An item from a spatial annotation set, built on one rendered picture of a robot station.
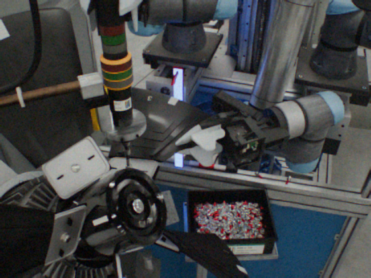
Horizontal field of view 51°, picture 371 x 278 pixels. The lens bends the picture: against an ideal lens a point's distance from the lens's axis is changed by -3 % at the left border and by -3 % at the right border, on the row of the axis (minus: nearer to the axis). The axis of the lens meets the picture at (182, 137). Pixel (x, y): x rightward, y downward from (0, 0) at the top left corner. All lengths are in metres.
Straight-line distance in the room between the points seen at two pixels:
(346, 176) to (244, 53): 1.32
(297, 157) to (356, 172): 1.66
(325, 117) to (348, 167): 1.73
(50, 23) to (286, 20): 0.47
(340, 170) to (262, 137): 1.81
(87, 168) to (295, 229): 0.83
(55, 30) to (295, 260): 1.10
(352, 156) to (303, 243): 1.36
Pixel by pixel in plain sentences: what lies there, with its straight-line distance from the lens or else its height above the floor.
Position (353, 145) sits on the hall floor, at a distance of 2.74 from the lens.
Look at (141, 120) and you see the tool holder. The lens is 0.62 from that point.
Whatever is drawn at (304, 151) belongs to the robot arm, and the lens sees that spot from 0.90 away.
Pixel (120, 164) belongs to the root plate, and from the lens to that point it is 0.71.
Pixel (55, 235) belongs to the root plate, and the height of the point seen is 1.24.
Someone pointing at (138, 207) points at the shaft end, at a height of 1.22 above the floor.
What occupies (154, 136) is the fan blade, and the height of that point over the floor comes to 1.19.
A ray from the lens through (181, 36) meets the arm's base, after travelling 1.31.
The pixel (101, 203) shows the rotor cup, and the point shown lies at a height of 1.25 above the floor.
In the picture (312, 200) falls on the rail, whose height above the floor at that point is 0.82.
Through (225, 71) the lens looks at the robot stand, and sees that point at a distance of 1.41.
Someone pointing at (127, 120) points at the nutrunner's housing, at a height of 1.31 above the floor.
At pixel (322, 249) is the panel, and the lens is 1.39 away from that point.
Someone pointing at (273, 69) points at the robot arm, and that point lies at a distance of 0.89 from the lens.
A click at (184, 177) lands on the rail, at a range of 1.18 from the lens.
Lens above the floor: 1.68
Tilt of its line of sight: 41 degrees down
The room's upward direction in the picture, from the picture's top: straight up
